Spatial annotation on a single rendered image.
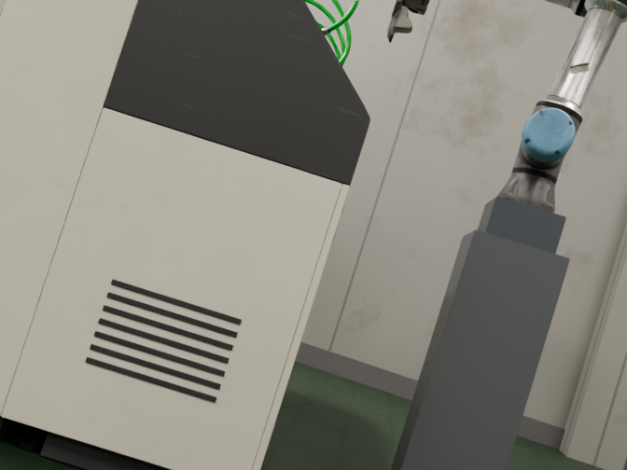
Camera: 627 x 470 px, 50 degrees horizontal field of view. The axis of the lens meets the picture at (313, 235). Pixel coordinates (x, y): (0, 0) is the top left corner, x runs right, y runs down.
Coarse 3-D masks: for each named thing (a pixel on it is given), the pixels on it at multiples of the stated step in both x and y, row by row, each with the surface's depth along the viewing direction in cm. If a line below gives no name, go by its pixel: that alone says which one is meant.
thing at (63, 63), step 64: (64, 0) 152; (128, 0) 152; (0, 64) 151; (64, 64) 151; (0, 128) 150; (64, 128) 151; (0, 192) 150; (64, 192) 150; (0, 256) 150; (0, 320) 149; (0, 384) 149
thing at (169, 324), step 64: (128, 128) 151; (128, 192) 151; (192, 192) 151; (256, 192) 152; (320, 192) 152; (64, 256) 150; (128, 256) 150; (192, 256) 151; (256, 256) 151; (320, 256) 152; (64, 320) 150; (128, 320) 150; (192, 320) 150; (256, 320) 151; (64, 384) 149; (128, 384) 150; (192, 384) 150; (256, 384) 150; (64, 448) 152; (128, 448) 149; (192, 448) 150; (256, 448) 150
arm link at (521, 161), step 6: (522, 156) 174; (564, 156) 171; (516, 162) 178; (522, 162) 176; (528, 162) 173; (528, 168) 174; (534, 168) 174; (540, 168) 173; (546, 168) 173; (552, 168) 174; (558, 168) 175; (552, 174) 174; (558, 174) 177
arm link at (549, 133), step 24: (600, 0) 162; (624, 0) 160; (600, 24) 162; (576, 48) 164; (600, 48) 162; (576, 72) 162; (552, 96) 164; (576, 96) 162; (528, 120) 162; (552, 120) 160; (576, 120) 161; (528, 144) 162; (552, 144) 160
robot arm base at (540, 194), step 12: (516, 168) 178; (516, 180) 176; (528, 180) 174; (540, 180) 173; (552, 180) 175; (504, 192) 176; (516, 192) 175; (528, 192) 172; (540, 192) 172; (552, 192) 175; (528, 204) 171; (540, 204) 172; (552, 204) 175
